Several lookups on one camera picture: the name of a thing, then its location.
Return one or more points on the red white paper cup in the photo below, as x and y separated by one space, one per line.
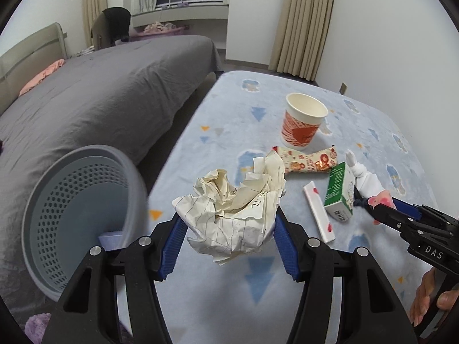
303 116

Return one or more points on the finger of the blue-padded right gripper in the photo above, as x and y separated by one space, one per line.
407 209
392 218

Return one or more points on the pink clothes pile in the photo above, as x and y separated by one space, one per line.
158 27

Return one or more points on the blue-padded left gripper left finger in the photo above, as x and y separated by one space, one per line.
87 309

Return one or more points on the beige curtain right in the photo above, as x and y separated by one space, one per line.
300 37

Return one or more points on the beige headboard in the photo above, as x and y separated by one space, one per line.
27 58

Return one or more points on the lined paper ball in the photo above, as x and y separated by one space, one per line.
228 221

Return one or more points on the chair with black garment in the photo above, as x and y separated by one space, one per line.
112 25

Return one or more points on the green white carton box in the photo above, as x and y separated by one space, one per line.
339 199

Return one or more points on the grey bed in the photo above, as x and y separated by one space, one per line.
125 97

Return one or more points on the pink pillow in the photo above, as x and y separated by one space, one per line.
41 76

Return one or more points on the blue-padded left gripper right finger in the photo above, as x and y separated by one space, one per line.
370 309

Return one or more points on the blue perforated waste basket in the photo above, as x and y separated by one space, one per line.
90 191

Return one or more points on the right hand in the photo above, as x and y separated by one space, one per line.
422 301

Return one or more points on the grey window desk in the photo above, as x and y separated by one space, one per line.
208 20

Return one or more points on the red patterned snack wrapper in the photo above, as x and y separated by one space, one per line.
298 161

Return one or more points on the white cloth doll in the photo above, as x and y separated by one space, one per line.
369 191

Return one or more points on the purple fluffy blanket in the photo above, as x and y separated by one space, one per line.
35 327

